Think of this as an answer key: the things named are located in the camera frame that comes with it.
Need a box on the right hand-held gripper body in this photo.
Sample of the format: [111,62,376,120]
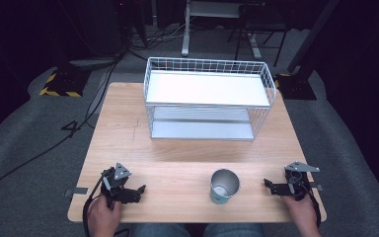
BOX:
[283,160,321,202]

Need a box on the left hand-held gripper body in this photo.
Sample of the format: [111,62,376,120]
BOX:
[100,162,136,209]

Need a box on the light blue metal cup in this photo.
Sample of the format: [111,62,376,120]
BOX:
[209,168,242,205]

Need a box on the white wire shelf rack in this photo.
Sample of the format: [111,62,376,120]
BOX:
[142,56,277,142]

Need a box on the person's right hand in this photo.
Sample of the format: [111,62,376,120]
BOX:
[280,194,320,232]

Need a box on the person's left hand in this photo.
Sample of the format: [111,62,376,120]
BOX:
[86,194,123,237]

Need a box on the person's left leg in jeans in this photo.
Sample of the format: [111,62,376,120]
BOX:
[128,222,192,237]

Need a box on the person's leg in jeans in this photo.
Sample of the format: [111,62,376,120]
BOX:
[128,222,192,237]
[202,222,266,237]

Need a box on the person's right leg in jeans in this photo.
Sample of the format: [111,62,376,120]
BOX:
[202,222,266,237]

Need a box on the black yellow striped stand base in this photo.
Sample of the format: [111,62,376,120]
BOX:
[273,72,318,101]
[38,66,93,99]

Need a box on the slanted black stand pole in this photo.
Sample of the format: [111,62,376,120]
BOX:
[286,0,341,74]

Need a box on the dark cabinet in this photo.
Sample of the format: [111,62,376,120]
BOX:
[77,0,128,57]

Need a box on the black chair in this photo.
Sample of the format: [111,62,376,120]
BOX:
[226,2,291,68]

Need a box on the right hand-held gripper black cable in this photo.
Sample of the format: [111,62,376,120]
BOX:
[304,182,323,229]

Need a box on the long black floor cable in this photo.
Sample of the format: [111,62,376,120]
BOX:
[0,53,124,199]

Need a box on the bundle of floor cables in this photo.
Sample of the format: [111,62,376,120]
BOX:
[124,19,191,62]

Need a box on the white desk frame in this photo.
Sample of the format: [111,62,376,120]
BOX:
[181,0,264,61]

